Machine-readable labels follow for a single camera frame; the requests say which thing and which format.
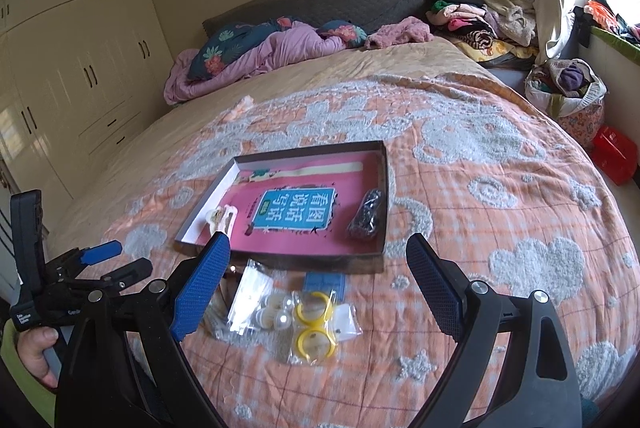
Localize person's left hand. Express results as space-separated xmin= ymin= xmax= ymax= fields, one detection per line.
xmin=17 ymin=327 xmax=62 ymax=390

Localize clear bag with pearl beads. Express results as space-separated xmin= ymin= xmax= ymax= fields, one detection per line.
xmin=254 ymin=292 xmax=297 ymax=335

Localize small dark floral pillow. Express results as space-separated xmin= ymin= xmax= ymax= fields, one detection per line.
xmin=320 ymin=20 xmax=369 ymax=49

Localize floral bag of clothes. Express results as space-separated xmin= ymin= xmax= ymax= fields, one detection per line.
xmin=524 ymin=58 xmax=609 ymax=145

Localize shallow cardboard box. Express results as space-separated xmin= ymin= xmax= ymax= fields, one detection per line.
xmin=174 ymin=140 xmax=390 ymax=273

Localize clear packet with white label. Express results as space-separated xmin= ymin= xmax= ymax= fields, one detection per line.
xmin=226 ymin=259 xmax=274 ymax=338

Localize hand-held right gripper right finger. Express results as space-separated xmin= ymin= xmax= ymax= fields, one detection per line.
xmin=406 ymin=233 xmax=583 ymax=428

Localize large dark floral pillow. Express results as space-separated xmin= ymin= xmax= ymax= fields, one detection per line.
xmin=187 ymin=18 xmax=297 ymax=81

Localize yellow rings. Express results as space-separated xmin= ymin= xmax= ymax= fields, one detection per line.
xmin=291 ymin=289 xmax=340 ymax=366

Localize clothes on windowsill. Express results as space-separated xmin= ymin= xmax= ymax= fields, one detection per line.
xmin=582 ymin=0 xmax=640 ymax=49

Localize pink book with blue label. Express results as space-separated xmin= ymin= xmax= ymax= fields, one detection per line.
xmin=192 ymin=147 xmax=382 ymax=257

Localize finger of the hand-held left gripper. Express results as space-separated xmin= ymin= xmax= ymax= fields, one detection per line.
xmin=65 ymin=258 xmax=154 ymax=303
xmin=46 ymin=241 xmax=124 ymax=281

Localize small blue card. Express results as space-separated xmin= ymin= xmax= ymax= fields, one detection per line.
xmin=303 ymin=271 xmax=347 ymax=305

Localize beige bed sheet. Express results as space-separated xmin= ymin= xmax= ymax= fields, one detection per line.
xmin=145 ymin=35 xmax=503 ymax=133

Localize red plastic box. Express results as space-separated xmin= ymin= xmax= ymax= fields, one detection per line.
xmin=590 ymin=125 xmax=639 ymax=187

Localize black beaded hair accessory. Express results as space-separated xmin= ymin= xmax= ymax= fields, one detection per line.
xmin=347 ymin=189 xmax=386 ymax=241

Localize white rabbit hair clip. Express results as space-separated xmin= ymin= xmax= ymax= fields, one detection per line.
xmin=202 ymin=203 xmax=239 ymax=237

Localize small clear plastic bag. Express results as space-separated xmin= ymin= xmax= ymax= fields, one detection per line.
xmin=331 ymin=302 xmax=364 ymax=340

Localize purple quilt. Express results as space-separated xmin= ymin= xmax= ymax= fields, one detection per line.
xmin=164 ymin=22 xmax=351 ymax=106

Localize pile of clothes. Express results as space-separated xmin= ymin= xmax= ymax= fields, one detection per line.
xmin=424 ymin=0 xmax=542 ymax=69

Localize small pink fabric piece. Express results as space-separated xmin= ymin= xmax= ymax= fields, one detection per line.
xmin=229 ymin=94 xmax=257 ymax=115

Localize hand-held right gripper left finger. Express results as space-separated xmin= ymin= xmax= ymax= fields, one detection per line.
xmin=54 ymin=232 xmax=232 ymax=428

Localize cream wardrobe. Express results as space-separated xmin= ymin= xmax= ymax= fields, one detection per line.
xmin=0 ymin=0 xmax=175 ymax=219

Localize pink fuzzy garment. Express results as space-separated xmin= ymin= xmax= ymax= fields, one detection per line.
xmin=364 ymin=16 xmax=436 ymax=51

